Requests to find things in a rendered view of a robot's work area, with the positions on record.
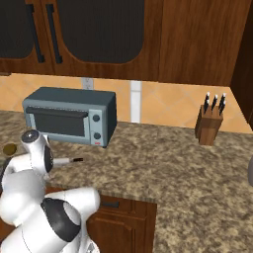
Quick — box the black cupboard door handle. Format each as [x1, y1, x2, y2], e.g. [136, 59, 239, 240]
[44, 3, 64, 65]
[25, 2, 46, 64]

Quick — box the tall dark wooden cupboard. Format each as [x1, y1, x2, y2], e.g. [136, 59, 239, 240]
[229, 0, 253, 131]

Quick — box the plain wooden cupboard door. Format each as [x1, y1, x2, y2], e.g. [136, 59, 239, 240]
[157, 0, 253, 88]

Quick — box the wooden cupboard door, dark glass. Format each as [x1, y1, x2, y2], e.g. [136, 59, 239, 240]
[40, 0, 161, 82]
[0, 0, 55, 76]

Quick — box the black drawer handle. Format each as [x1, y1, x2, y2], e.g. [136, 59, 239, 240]
[100, 200, 121, 210]

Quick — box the olive round object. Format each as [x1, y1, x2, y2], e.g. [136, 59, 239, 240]
[2, 142, 18, 155]

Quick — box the black-handled knife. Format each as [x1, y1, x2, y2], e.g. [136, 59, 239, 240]
[218, 92, 227, 111]
[211, 94, 219, 113]
[218, 100, 227, 117]
[203, 92, 211, 115]

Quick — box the white wall socket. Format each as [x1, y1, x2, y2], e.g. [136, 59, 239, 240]
[81, 76, 95, 91]

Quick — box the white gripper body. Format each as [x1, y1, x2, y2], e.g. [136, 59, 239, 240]
[51, 156, 73, 165]

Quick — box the wooden base cupboard door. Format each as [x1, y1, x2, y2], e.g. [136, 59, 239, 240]
[86, 212, 156, 253]

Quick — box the wooden drawer front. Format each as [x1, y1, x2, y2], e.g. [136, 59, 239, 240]
[94, 193, 158, 221]

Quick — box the wooden knife block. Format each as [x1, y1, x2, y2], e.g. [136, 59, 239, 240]
[194, 104, 224, 146]

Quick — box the grey toaster oven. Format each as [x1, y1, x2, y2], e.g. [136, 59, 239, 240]
[22, 86, 119, 148]

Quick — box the grey rounded object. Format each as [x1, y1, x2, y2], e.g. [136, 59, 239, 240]
[247, 157, 253, 188]

